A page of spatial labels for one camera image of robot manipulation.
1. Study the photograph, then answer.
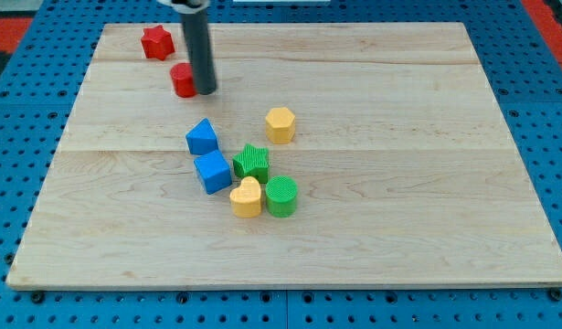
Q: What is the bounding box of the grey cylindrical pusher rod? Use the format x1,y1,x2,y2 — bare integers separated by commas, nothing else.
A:
180,8,217,95

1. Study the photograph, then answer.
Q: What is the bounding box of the yellow heart block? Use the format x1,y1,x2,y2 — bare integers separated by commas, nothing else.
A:
229,176,262,218

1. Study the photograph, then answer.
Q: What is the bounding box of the blue triangle block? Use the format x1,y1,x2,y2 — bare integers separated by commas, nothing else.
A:
186,118,218,155

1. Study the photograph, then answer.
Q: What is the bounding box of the red star block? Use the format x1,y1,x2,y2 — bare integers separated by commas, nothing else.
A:
141,25,175,60

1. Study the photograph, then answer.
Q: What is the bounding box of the light wooden board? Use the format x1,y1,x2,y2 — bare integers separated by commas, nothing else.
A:
6,22,562,291

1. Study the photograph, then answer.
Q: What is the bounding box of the yellow hexagon block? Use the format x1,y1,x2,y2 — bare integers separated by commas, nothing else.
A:
265,107,296,144

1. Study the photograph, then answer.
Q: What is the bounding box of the red cylinder block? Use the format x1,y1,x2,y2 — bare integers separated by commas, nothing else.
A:
169,62,197,98

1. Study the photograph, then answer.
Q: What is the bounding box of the blue cube block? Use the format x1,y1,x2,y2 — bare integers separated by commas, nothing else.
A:
194,150,232,195

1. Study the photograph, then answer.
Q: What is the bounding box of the green cylinder block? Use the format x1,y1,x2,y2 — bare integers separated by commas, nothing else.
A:
265,175,298,218

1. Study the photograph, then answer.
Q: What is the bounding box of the green star block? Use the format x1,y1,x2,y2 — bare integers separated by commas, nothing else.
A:
232,143,270,184

